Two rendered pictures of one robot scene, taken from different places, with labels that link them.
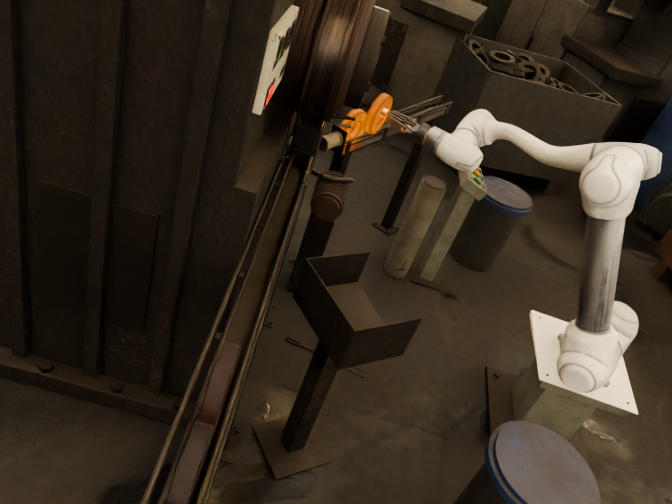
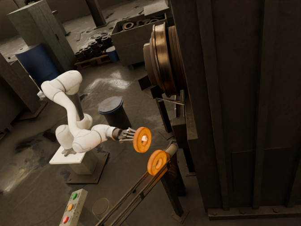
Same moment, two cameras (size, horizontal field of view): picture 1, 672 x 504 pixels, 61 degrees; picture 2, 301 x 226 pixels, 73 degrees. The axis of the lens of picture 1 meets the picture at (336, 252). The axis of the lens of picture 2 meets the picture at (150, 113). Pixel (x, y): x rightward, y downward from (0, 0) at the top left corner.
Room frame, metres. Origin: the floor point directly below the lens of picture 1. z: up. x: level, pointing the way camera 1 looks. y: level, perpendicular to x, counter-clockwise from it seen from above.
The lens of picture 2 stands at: (2.84, 0.49, 1.70)
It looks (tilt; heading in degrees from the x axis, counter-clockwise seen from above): 37 degrees down; 203
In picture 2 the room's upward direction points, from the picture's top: 20 degrees counter-clockwise
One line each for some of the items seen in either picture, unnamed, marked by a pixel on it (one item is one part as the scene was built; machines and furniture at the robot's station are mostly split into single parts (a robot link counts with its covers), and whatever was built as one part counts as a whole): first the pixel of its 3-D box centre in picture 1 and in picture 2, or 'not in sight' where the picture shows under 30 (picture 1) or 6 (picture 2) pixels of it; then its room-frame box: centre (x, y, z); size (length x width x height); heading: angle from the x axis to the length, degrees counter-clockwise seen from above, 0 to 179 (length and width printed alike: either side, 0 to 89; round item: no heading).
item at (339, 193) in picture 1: (315, 235); (173, 179); (1.96, 0.10, 0.27); 0.22 x 0.13 x 0.53; 6
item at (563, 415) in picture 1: (553, 396); (82, 159); (1.66, -0.98, 0.16); 0.40 x 0.40 x 0.31; 1
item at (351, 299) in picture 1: (323, 379); (161, 107); (1.14, -0.09, 0.36); 0.26 x 0.20 x 0.72; 41
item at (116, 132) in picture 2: (416, 130); (122, 134); (1.99, -0.12, 0.84); 0.09 x 0.08 x 0.07; 74
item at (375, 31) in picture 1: (366, 59); (152, 64); (1.63, 0.11, 1.11); 0.28 x 0.06 x 0.28; 6
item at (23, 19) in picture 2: not in sight; (49, 43); (-1.00, -2.80, 0.75); 0.70 x 0.48 x 1.50; 6
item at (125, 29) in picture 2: not in sight; (144, 38); (-1.05, -0.74, 0.39); 1.03 x 0.83 x 0.79; 100
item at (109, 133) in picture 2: (433, 139); (113, 133); (1.97, -0.19, 0.83); 0.09 x 0.06 x 0.09; 164
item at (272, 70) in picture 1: (277, 57); not in sight; (1.27, 0.28, 1.15); 0.26 x 0.02 x 0.18; 6
